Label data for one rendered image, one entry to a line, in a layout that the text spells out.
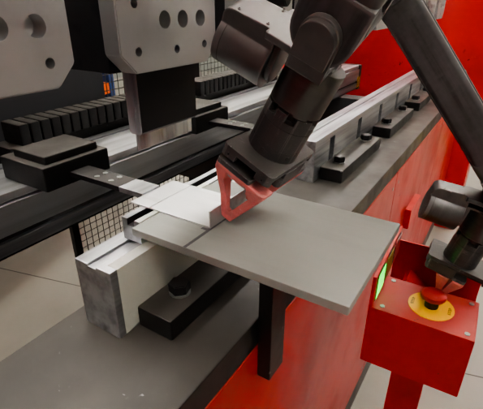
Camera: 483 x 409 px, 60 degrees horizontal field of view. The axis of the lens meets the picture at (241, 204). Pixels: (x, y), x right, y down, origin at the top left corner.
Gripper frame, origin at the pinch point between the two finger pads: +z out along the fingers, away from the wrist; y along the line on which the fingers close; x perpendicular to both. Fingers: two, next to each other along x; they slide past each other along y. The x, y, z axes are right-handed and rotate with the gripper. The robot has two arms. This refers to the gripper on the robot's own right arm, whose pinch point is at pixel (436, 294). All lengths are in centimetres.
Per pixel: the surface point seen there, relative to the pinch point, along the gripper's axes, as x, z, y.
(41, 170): 39, -15, 58
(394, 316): 14.9, -2.7, 5.9
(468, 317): 9.5, -5.3, -4.2
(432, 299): 11.4, -6.5, 2.0
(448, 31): -181, -27, 32
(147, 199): 36, -17, 41
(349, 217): 27.4, -22.8, 17.4
